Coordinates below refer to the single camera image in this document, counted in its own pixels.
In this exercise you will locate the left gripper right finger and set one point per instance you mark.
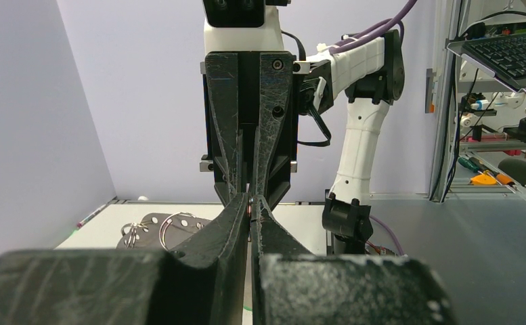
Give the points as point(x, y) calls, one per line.
point(293, 286)

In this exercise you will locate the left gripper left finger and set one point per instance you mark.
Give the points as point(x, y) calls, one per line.
point(200, 281)

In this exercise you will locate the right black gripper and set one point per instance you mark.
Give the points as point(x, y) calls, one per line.
point(251, 123)

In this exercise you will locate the metal crescent keyring plate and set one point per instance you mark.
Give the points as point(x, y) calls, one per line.
point(160, 230)

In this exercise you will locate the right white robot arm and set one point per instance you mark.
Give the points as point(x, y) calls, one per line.
point(369, 71)

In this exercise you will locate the black computer keyboard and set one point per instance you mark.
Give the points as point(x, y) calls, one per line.
point(503, 58)

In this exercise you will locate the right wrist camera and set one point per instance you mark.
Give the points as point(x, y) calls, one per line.
point(242, 25)

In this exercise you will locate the green handled screwdriver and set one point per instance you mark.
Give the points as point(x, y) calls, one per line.
point(472, 164)

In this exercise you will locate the orange handled tool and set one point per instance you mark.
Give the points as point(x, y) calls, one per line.
point(488, 178)

